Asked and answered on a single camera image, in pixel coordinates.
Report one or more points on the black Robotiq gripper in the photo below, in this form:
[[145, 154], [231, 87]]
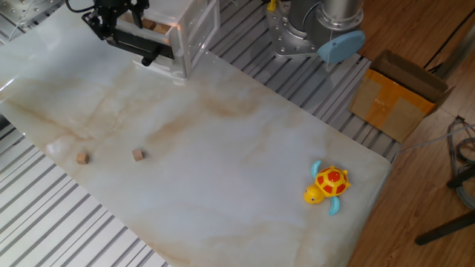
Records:
[[115, 4]]

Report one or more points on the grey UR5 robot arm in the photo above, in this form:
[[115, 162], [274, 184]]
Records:
[[308, 22]]

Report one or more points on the black drawer knob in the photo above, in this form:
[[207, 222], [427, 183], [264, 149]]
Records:
[[146, 61]]

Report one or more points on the white plastic drawer cabinet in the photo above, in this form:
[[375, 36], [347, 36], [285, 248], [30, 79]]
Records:
[[202, 33]]

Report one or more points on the aluminium plate with screws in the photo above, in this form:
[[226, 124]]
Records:
[[22, 11]]

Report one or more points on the marble pattern table board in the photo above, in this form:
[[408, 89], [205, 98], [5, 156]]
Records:
[[222, 167]]

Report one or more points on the white zip tie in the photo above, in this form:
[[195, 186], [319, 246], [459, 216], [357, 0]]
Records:
[[329, 52]]

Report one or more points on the yellow orange turtle toy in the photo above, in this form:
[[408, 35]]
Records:
[[330, 181]]

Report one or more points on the open cardboard box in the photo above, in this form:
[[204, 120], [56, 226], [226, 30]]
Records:
[[393, 104]]

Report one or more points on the short black stand leg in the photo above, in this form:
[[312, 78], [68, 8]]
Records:
[[460, 178]]

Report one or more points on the long black stand leg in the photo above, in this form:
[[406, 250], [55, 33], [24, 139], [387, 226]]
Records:
[[445, 228]]

